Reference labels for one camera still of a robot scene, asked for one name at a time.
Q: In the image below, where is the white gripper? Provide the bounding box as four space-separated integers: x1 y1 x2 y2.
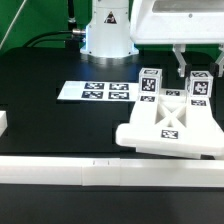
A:
130 0 224 77

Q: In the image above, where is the white chair back frame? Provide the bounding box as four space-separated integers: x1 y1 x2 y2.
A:
116 89 224 158

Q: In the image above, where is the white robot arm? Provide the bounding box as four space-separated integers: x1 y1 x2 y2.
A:
81 0 224 76

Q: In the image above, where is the white front fence bar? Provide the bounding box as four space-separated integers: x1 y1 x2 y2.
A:
0 156 224 187

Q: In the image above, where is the white fence bar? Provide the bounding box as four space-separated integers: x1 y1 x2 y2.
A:
0 111 7 137
0 156 224 187

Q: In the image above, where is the white left fence bar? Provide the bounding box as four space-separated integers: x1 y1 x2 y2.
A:
0 111 7 137

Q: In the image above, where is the black cable with connector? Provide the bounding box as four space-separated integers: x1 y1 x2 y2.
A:
22 29 87 48

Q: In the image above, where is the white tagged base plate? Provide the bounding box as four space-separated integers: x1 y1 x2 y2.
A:
58 81 138 102

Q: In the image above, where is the black vertical post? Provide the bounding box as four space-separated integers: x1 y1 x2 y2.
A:
67 0 76 24

